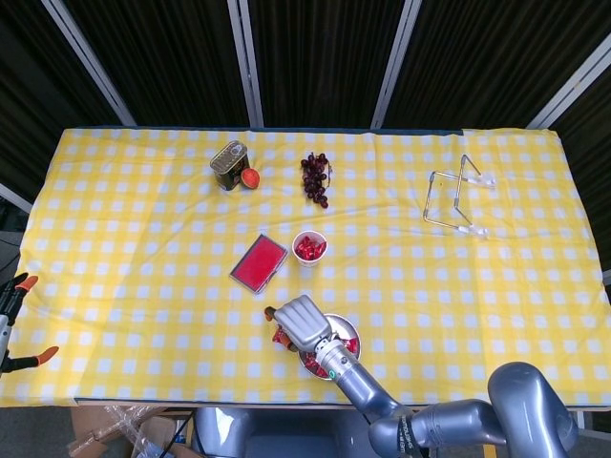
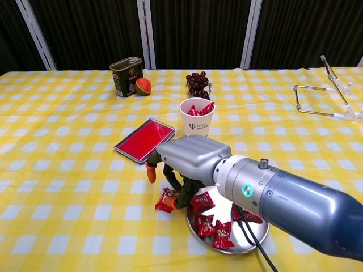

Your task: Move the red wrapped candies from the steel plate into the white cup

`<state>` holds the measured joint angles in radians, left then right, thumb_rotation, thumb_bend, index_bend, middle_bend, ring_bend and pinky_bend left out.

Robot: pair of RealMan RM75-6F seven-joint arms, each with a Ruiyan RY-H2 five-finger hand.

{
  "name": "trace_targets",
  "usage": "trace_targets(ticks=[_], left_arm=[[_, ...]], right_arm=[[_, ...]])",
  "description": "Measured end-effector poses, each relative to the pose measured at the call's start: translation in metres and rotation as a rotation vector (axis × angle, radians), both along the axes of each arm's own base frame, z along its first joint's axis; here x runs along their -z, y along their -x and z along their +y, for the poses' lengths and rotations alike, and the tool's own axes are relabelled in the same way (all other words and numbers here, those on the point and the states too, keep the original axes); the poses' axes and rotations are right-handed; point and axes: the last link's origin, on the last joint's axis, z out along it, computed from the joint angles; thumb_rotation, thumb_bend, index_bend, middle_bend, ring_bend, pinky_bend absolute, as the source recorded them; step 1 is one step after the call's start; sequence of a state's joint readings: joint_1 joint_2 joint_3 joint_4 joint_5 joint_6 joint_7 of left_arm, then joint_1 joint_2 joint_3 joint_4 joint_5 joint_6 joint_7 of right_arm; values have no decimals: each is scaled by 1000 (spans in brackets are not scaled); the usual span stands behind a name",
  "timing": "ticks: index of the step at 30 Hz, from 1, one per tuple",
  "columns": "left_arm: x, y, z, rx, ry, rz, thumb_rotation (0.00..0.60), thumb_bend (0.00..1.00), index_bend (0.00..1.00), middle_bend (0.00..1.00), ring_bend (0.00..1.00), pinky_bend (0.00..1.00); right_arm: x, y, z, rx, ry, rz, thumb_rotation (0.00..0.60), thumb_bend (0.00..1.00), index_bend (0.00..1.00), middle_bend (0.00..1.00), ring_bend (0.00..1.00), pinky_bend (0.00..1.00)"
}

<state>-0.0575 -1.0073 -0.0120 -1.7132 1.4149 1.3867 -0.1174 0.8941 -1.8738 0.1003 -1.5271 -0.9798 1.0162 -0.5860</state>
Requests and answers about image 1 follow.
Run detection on white paper cup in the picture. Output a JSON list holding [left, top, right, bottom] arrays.
[[291, 230, 328, 268]]

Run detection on yellow white checkered tablecloth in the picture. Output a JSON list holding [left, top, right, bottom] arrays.
[[0, 126, 611, 409]]

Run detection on black pleated curtain panel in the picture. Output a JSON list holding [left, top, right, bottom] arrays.
[[384, 0, 611, 129], [247, 0, 407, 129], [0, 0, 120, 201], [64, 0, 252, 128]]

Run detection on black printed strap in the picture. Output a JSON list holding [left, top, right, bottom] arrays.
[[393, 413, 416, 452]]

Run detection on brown cardboard box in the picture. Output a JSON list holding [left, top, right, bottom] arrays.
[[66, 405, 197, 458]]

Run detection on black orange clamp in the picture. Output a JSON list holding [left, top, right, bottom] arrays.
[[0, 271, 39, 328], [0, 344, 60, 378]]

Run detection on metal wire stand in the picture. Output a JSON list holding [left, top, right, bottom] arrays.
[[422, 153, 497, 239]]

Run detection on grey robot torso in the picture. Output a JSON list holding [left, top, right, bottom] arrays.
[[245, 408, 378, 458]]

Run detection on red card case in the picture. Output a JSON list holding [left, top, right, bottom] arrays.
[[229, 232, 290, 296]]

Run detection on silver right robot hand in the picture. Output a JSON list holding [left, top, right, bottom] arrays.
[[264, 294, 334, 353]]

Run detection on green luncheon meat can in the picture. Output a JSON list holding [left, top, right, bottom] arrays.
[[209, 139, 249, 192]]

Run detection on dark red grape bunch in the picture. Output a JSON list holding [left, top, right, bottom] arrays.
[[300, 151, 335, 210]]

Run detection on silver metal plate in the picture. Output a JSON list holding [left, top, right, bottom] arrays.
[[298, 312, 363, 382]]

